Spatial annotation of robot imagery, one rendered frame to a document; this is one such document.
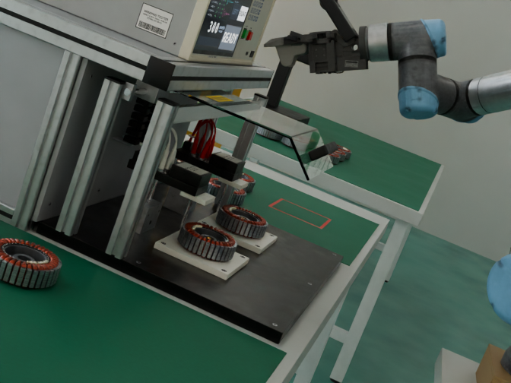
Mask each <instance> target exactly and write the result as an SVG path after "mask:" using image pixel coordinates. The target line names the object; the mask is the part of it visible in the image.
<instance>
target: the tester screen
mask: <svg viewBox="0 0 511 383"><path fill-rule="evenodd" d="M251 1H252V0H211V3H210V5H209V7H208V11H207V14H206V16H205V20H204V22H203V25H202V28H201V31H200V34H199V36H198V39H199V37H200V36H206V37H212V38H217V39H220V40H219V43H218V45H217V47H216V46H205V45H199V44H197V43H198V39H197V42H196V44H195V48H194V49H200V50H207V51H213V52H226V53H233V51H230V50H223V49H218V47H219V45H220V43H221V39H222V36H223V35H224V31H225V28H226V26H227V24H229V25H232V26H235V27H242V26H243V23H244V22H242V21H237V20H234V19H230V14H231V11H232V9H233V6H234V3H235V4H238V5H242V6H244V7H247V8H249V6H250V4H251ZM211 21H217V22H221V24H220V26H219V28H218V31H217V35H216V34H212V33H207V31H208V27H209V24H210V22H211Z"/></svg>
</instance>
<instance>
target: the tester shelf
mask: <svg viewBox="0 0 511 383"><path fill-rule="evenodd" d="M0 24H4V25H5V26H8V27H11V28H13V29H15V30H18V31H20V32H22V33H25V34H27V35H30V36H33V37H35V38H37V39H39V40H42V41H44V42H47V43H50V44H52V45H54V46H57V47H59V48H61V49H64V50H67V51H69V52H72V53H74V54H76V55H79V56H81V57H83V58H86V59H89V60H91V61H93V62H96V63H98V64H100V65H103V66H106V67H108V68H111V69H112V70H115V71H118V72H120V73H122V74H125V75H128V76H129V77H132V78H135V79H137V80H139V81H142V82H144V83H146V84H149V85H151V86H153V87H156V88H158V89H161V90H164V91H179V90H229V89H255V88H268V85H269V84H270V81H271V78H272V75H273V73H274V70H271V69H270V68H266V67H264V66H262V65H259V64H256V63H254V62H253V63H252V65H235V64H224V63H213V62H191V61H186V60H185V59H181V58H179V57H178V56H176V55H173V54H170V53H168V52H165V51H163V50H161V49H158V48H155V47H153V46H150V45H148V44H146V43H143V42H140V41H138V40H135V39H132V38H131V37H128V36H125V35H123V34H121V33H117V32H116V31H113V30H110V29H108V28H105V27H102V26H100V25H98V24H95V23H93V22H90V21H87V20H85V19H83V18H81V17H78V16H76V15H73V14H70V13H68V12H66V11H63V10H61V9H58V8H55V7H53V6H51V5H48V4H46V3H43V2H40V1H38V0H0Z"/></svg>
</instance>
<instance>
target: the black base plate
mask: <svg viewBox="0 0 511 383"><path fill-rule="evenodd" d="M169 188H170V186H169V185H167V184H165V183H160V184H157V187H156V189H155V191H154V195H153V198H152V199H154V200H156V201H159V202H160V203H163V204H164V202H165V199H166V196H167V192H168V191H169ZM124 197H125V195H121V196H119V197H116V198H111V199H109V200H106V201H102V202H100V203H96V204H92V205H90V206H87V207H86V208H85V211H84V215H83V217H82V220H81V224H80V226H79V229H78V233H77V234H73V235H72V236H67V235H65V234H64V232H59V231H57V230H56V225H57V223H58V220H59V216H60V215H58V216H56V217H51V218H49V219H46V220H42V221H40V222H39V224H38V227H37V229H36V233H39V234H40V235H42V236H45V237H46V238H49V239H51V240H53V241H55V242H58V243H60V244H62V245H64V246H66V247H69V248H71V249H73V250H75V251H76V252H80V253H81V254H83V255H86V256H87V257H90V258H92V259H94V260H96V261H99V262H101V263H103V264H105V265H107V266H110V267H112V268H114V269H116V270H118V271H121V272H123V273H124V274H127V275H129V276H131V277H134V278H135V279H137V280H140V281H142V282H144V283H146V284H148V285H151V286H153V287H155V288H157V289H159V290H162V291H164V292H165V293H168V294H170V295H172V296H175V297H176V298H178V299H181V300H183V301H185V302H187V303H189V304H192V305H194V306H196V307H198V308H200V309H203V310H205V311H206V312H209V313H211V314H213V315H216V316H217V317H219V318H222V319H224V320H226V321H228V322H230V323H233V324H235V325H237V326H239V327H241V328H244V329H246V330H248V331H250V332H253V333H254V334H257V335H259V336H260V337H264V338H265V339H267V340H270V341H271V342H274V343H276V344H279V343H280V342H281V341H282V339H283V338H284V337H285V335H286V334H287V332H288V331H289V330H290V329H291V328H292V327H293V325H294V324H295V322H296V321H297V320H298V318H299V317H300V316H301V315H302V314H303V312H304V311H305V310H306V308H307V307H308V305H309V304H310V303H311V302H312V301H313V299H314V298H315V297H316V295H317V294H318V293H319V291H320V290H321V289H322V288H323V287H324V285H325V284H326V282H327V281H328V280H329V278H330V277H331V276H332V275H333V273H334V272H335V271H336V270H337V268H338V267H339V265H340V264H341V262H342V259H343V257H344V256H342V255H339V254H337V253H334V252H332V251H330V250H328V249H326V248H323V247H321V246H319V245H316V244H314V243H311V242H309V241H307V240H305V239H302V238H300V237H298V236H295V235H293V234H291V233H288V232H286V231H284V230H282V229H279V228H277V227H275V226H272V225H270V224H269V225H268V227H267V230H266V232H267V233H270V234H272V235H274V236H277V237H278V238H277V240H276V242H274V243H273V244H272V245H270V246H269V247H268V248H267V249H266V250H264V251H263V252H262V253H260V254H257V253H255V252H253V251H250V250H248V249H247V248H244V247H242V246H240V245H237V247H236V251H235V252H237V253H239V254H241V255H244V256H246V257H247V258H249V262H248V264H246V265H245V266H244V267H242V268H241V269H239V270H238V271H237V272H236V273H235V274H233V275H232V276H231V277H229V278H228V279H227V280H224V279H222V278H220V277H217V276H215V275H213V274H210V273H208V272H207V271H204V270H202V269H200V268H198V267H195V266H193V265H191V264H189V263H186V262H184V261H182V260H180V259H178V258H175V257H173V256H172V255H168V254H167V253H165V252H162V251H160V250H158V249H156V248H154V244H155V242H157V241H159V240H161V239H163V238H165V237H167V236H169V235H171V234H173V233H175V232H176V231H178V229H179V225H180V223H181V220H182V218H183V215H182V214H178V213H177V212H175V211H173V210H170V209H168V208H166V207H163V205H162V207H161V209H160V213H159V216H158V218H157V222H156V224H155V227H154V228H153V229H150V230H148V231H146V232H144V233H141V234H138V233H135V234H134V237H133V240H132V244H131V245H130V248H129V252H128V254H127V256H126V257H123V258H122V259H118V258H115V255H109V254H107V253H105V251H106V248H107V246H108V243H109V240H110V237H111V234H112V231H113V227H114V225H115V223H116V219H117V217H118V214H119V210H120V207H121V205H122V201H123V199H124ZM216 207H217V204H215V201H214V202H211V203H210V204H207V205H205V206H204V205H201V204H199V203H196V206H195V209H194V210H193V211H190V212H189V213H188V216H187V218H186V221H185V223H189V222H198V221H200V220H202V219H204V218H206V217H208V216H210V215H212V214H214V212H215V210H216Z"/></svg>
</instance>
